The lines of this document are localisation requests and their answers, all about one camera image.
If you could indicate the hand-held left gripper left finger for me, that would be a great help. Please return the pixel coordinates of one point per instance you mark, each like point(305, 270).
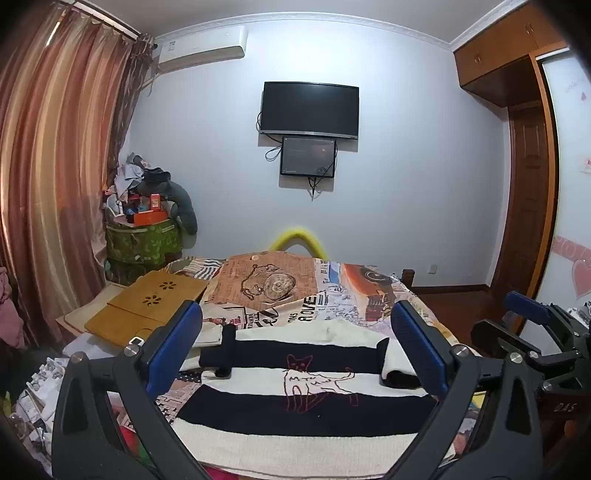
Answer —
point(173, 341)

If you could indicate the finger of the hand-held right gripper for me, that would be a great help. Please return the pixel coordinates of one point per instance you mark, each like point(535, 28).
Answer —
point(526, 307)
point(496, 332)

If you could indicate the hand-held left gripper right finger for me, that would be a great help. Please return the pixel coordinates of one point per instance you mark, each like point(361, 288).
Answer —
point(418, 346)

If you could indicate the black white striped cat sweater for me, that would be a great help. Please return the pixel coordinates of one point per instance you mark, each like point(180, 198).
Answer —
point(300, 341)

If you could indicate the pile of clothes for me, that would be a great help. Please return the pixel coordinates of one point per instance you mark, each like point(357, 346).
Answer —
point(125, 177)

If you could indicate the white folded cloth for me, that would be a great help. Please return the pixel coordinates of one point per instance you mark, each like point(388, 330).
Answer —
point(210, 332)

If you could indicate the wooden lap desk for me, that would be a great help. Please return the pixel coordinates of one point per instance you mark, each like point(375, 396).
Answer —
point(138, 300)

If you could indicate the beige bedside table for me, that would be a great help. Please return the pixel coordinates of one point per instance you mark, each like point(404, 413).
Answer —
point(74, 318)

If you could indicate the printed bed sheet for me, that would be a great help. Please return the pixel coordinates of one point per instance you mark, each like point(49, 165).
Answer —
point(268, 281)

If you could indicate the brown wooden door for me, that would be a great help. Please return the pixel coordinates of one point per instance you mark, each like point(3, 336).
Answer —
point(526, 194)

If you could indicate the orange flat box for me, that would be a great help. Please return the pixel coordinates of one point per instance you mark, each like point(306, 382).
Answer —
point(150, 218)

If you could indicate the small orange carton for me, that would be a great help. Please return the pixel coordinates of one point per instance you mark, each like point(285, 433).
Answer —
point(155, 202)

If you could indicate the yellow foam arch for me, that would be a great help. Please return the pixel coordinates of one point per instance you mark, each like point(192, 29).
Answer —
point(298, 232)

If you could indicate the pink cloth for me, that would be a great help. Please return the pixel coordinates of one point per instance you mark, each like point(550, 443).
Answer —
point(10, 309)

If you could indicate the black cloth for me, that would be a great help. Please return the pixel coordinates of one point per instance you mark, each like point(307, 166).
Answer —
point(157, 175)

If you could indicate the striped pink curtain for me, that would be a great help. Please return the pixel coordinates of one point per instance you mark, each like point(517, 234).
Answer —
point(55, 161)

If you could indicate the wooden overhead cabinet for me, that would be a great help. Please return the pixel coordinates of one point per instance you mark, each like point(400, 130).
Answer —
point(498, 50)

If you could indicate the white air conditioner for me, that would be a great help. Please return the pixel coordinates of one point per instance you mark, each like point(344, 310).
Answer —
point(203, 48)

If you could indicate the brown wooden bed post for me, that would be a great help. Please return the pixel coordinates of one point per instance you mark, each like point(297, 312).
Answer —
point(408, 278)

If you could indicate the small black wall monitor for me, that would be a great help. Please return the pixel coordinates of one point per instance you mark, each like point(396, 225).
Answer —
point(307, 157)

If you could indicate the large black wall television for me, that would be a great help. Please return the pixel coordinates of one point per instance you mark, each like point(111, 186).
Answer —
point(309, 108)

